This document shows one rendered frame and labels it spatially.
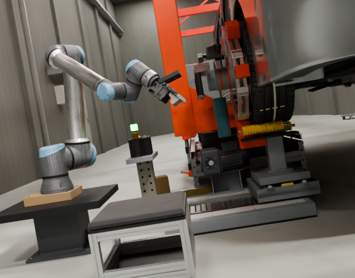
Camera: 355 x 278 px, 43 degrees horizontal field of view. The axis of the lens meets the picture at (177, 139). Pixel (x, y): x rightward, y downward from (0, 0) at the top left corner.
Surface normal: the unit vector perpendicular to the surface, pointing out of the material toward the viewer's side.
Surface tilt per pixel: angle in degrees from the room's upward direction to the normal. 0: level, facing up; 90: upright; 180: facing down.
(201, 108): 90
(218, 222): 90
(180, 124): 90
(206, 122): 90
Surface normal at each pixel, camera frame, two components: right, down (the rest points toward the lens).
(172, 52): -0.04, 0.05
